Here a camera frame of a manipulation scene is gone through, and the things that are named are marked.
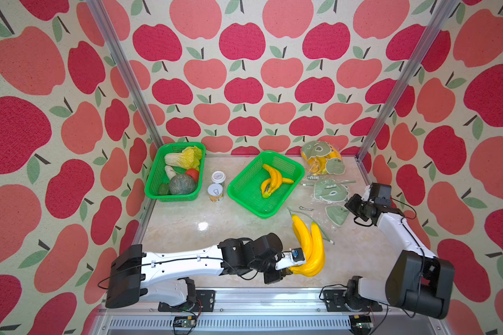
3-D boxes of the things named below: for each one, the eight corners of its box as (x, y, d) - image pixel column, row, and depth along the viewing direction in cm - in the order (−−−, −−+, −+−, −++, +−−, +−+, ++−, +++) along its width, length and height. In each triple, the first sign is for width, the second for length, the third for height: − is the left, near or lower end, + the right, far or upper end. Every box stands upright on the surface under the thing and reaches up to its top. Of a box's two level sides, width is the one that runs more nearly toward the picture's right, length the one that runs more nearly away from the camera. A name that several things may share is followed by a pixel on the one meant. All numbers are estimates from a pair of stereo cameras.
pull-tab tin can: (208, 202, 103) (206, 195, 99) (210, 189, 108) (208, 183, 104) (222, 202, 103) (221, 195, 99) (224, 189, 108) (223, 183, 104)
